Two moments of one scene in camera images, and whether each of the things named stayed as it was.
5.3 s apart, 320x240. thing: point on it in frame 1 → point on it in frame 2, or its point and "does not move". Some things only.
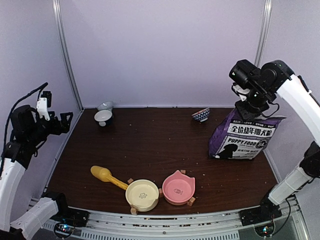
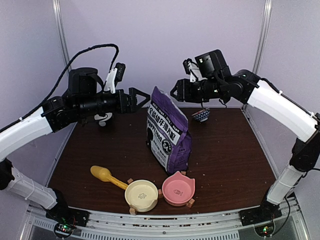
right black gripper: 247,114 → 179,85
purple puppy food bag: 235,137 → 167,135
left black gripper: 65,125 → 132,107
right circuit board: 265,230 does not move
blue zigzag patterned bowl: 202,115 does not move
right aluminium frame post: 264,33 does not move
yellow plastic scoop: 104,174 does not move
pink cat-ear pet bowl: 178,188 does not move
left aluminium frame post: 57,14 does not move
